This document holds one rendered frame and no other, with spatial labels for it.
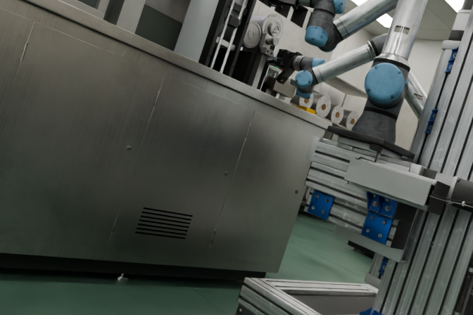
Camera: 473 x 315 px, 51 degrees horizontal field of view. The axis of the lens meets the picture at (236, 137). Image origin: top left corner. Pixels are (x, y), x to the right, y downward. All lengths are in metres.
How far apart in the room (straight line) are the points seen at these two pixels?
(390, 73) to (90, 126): 0.98
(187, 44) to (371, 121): 1.04
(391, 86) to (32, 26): 1.09
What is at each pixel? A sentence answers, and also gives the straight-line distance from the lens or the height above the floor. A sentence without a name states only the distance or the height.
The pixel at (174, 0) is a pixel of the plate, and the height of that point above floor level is 1.23.
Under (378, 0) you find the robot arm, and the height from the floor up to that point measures 1.28.
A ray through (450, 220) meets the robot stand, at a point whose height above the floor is 0.64.
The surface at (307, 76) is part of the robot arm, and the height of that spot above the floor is 1.03.
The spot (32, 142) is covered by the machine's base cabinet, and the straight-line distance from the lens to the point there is 1.68.
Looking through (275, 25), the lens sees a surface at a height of 1.26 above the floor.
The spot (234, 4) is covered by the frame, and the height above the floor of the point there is 1.22.
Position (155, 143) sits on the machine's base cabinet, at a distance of 1.88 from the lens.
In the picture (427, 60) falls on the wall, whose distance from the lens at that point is 7.34.
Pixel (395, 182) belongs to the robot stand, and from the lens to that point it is 1.49.
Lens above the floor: 0.67
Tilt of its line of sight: level
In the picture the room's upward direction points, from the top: 18 degrees clockwise
